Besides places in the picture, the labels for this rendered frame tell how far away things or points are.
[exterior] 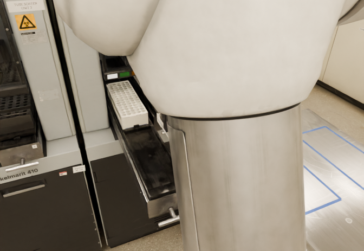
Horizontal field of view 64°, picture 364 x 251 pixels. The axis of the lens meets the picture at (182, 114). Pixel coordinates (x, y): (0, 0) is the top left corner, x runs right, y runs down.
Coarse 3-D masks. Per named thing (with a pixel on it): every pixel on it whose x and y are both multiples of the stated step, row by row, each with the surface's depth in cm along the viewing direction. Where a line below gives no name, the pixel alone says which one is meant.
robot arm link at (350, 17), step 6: (360, 0) 20; (354, 6) 20; (360, 6) 20; (348, 12) 21; (354, 12) 21; (360, 12) 21; (342, 18) 21; (348, 18) 22; (354, 18) 22; (360, 18) 22; (336, 24) 22; (342, 24) 23
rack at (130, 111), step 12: (108, 84) 127; (120, 84) 127; (120, 96) 117; (132, 96) 117; (120, 108) 111; (132, 108) 111; (144, 108) 110; (120, 120) 109; (132, 120) 106; (144, 120) 108
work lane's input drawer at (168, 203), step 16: (112, 112) 119; (128, 128) 107; (144, 128) 108; (128, 144) 99; (144, 144) 101; (160, 144) 101; (128, 160) 97; (144, 160) 94; (160, 160) 94; (144, 176) 88; (160, 176) 88; (144, 192) 82; (160, 192) 81; (160, 208) 83; (176, 208) 86; (160, 224) 80
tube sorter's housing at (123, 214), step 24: (72, 48) 99; (72, 72) 103; (96, 72) 106; (96, 96) 111; (96, 120) 116; (96, 144) 112; (168, 144) 126; (96, 168) 117; (120, 168) 122; (96, 192) 125; (120, 192) 129; (120, 216) 137; (144, 216) 143; (168, 216) 151; (120, 240) 145
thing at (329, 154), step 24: (312, 120) 112; (312, 144) 99; (336, 144) 99; (360, 144) 100; (312, 168) 89; (336, 168) 89; (360, 168) 89; (312, 192) 81; (336, 192) 81; (360, 192) 81; (312, 216) 74; (336, 216) 74; (360, 216) 74; (312, 240) 68; (336, 240) 69; (360, 240) 69
